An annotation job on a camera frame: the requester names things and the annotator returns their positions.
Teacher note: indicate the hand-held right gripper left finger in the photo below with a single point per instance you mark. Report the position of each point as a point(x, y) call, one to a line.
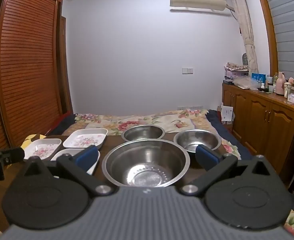
point(86, 155)

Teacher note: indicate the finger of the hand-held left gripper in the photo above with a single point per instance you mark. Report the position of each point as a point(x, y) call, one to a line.
point(13, 155)

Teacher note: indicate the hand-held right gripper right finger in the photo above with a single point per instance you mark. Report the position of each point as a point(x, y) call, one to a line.
point(207, 158)

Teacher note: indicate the white floral rectangular plate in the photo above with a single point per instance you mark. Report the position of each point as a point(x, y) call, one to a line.
point(64, 153)
point(43, 148)
point(85, 137)

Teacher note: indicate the medium steel bowl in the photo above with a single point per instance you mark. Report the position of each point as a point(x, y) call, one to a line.
point(187, 141)

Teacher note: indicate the large steel bowl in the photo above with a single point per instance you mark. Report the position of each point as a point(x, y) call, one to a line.
point(137, 160)

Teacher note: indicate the small steel bowl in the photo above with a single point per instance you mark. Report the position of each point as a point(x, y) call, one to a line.
point(143, 132)

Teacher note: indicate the yellow plush toy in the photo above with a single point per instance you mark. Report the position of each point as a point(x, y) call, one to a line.
point(29, 138)

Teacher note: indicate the navy blue bedding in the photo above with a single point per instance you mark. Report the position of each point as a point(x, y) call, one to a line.
point(219, 121)

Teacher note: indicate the red and dark cloth pile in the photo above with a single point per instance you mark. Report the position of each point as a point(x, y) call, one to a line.
point(61, 123)

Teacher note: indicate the small white box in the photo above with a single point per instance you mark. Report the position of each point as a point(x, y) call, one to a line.
point(227, 115)

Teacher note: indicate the floral blanket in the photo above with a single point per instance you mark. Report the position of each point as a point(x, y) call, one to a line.
point(137, 121)

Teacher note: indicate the wooden cabinet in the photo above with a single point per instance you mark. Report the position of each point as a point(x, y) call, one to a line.
point(262, 120)

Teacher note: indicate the flat black box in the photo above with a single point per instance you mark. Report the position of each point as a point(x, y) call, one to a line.
point(228, 82)

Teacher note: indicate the wooden louvred wardrobe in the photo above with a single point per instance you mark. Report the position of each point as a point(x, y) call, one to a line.
point(24, 67)

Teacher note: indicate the clear plastic bag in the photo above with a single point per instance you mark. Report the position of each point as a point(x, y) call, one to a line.
point(244, 83)

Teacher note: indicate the small white bottle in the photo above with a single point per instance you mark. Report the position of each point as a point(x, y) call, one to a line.
point(262, 87)

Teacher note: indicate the wooden door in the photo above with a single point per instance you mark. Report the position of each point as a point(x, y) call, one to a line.
point(66, 67)

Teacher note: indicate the pile of folded cloths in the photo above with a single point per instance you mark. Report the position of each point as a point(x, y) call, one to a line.
point(235, 71)

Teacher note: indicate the blue box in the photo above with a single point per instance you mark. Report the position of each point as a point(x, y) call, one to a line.
point(258, 77)

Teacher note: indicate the pink thermos jug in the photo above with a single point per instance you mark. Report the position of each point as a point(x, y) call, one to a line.
point(280, 85)

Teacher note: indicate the small dark fan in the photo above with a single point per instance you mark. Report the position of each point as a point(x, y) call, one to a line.
point(245, 59)

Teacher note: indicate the cream curtain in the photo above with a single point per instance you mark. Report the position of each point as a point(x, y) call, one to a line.
point(247, 30)

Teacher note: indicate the white wall switch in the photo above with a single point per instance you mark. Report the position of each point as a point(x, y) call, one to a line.
point(187, 70)

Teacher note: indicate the wooden window frame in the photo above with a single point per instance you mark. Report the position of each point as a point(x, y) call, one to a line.
point(267, 30)

